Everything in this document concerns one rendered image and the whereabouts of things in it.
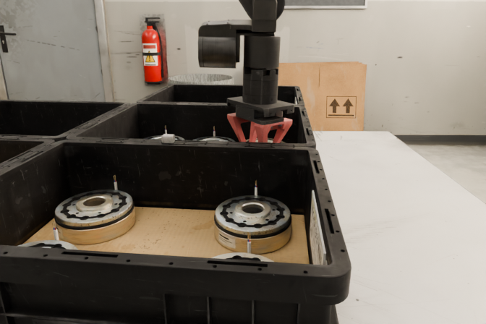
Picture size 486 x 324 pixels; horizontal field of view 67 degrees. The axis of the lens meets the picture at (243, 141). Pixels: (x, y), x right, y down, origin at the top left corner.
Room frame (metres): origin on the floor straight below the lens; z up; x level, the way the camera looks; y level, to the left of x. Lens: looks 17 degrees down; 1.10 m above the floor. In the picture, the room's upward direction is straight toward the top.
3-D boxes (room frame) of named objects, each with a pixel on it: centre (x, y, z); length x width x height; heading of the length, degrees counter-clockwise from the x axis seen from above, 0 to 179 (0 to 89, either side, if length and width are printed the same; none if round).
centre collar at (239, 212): (0.44, -0.01, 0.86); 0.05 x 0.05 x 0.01
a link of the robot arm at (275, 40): (0.60, -0.02, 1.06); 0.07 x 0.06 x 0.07; 89
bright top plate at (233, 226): (0.44, -0.01, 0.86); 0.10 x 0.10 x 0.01
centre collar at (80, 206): (0.46, 0.21, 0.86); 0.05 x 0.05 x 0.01
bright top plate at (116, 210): (0.46, 0.21, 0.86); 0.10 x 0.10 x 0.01
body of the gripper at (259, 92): (0.60, -0.03, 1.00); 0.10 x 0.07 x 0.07; 39
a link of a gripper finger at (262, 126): (0.59, -0.03, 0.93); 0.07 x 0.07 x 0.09; 39
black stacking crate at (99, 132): (0.68, 0.07, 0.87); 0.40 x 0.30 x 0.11; 84
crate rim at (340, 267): (0.39, 0.10, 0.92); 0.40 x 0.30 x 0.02; 84
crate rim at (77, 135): (0.68, 0.07, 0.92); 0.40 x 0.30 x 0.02; 84
